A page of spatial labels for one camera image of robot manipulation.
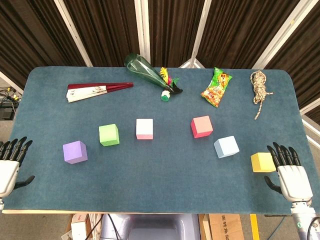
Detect tangled floor cables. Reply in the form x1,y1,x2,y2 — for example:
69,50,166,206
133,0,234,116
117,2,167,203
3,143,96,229
0,86,20,104

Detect green foam cube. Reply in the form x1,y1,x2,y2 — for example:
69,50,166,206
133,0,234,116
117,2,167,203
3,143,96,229
98,123,120,147

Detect lavender robot base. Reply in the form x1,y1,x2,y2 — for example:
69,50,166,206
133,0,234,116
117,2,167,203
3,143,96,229
99,213,202,240

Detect yellow foam cube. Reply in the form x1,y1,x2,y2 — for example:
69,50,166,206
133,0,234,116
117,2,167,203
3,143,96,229
250,151,277,173

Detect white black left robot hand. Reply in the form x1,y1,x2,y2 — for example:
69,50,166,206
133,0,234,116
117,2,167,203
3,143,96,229
0,136,36,201

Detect green orange snack bag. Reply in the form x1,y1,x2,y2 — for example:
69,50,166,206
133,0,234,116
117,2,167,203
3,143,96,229
200,66,233,109

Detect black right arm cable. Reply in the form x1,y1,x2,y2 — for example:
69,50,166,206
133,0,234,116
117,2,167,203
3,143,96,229
307,216,320,240

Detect black floor box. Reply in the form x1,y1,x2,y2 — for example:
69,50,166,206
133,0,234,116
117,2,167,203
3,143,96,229
0,104,15,121

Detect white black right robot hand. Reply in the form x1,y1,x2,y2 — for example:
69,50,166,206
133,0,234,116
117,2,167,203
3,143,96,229
264,141,314,202

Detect brown cardboard box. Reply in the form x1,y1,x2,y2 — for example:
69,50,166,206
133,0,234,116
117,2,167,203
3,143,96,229
208,213,245,240

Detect pale pink foam cube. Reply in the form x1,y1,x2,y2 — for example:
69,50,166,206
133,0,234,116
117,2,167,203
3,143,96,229
135,118,154,140

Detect green transparent bottle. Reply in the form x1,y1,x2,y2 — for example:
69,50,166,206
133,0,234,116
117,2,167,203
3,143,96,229
124,52,176,91

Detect red foam cube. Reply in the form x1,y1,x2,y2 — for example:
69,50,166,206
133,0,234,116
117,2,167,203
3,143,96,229
190,115,214,139

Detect folded red paper fan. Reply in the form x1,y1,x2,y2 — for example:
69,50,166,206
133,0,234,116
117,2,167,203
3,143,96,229
65,81,134,104

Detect white red cardboard box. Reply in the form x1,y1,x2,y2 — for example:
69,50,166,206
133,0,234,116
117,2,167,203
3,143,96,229
70,213,89,240

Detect brown curtain screen panel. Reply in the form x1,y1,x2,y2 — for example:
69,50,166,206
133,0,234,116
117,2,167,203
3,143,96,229
179,0,307,70
251,0,320,118
134,0,212,68
0,0,92,87
53,0,151,68

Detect colourful feather shuttlecock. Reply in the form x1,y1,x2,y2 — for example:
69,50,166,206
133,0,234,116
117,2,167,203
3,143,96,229
159,66,184,102

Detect light blue foam cube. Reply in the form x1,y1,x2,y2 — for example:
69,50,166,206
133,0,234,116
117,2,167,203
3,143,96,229
213,135,240,159

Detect teal table mat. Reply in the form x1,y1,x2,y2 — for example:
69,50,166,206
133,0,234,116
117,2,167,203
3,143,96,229
0,65,315,216

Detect purple foam cube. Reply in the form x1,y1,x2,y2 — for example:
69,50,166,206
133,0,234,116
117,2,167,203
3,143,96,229
62,140,88,165

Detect beige braided rope bundle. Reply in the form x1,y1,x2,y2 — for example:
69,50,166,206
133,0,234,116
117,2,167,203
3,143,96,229
249,70,274,121

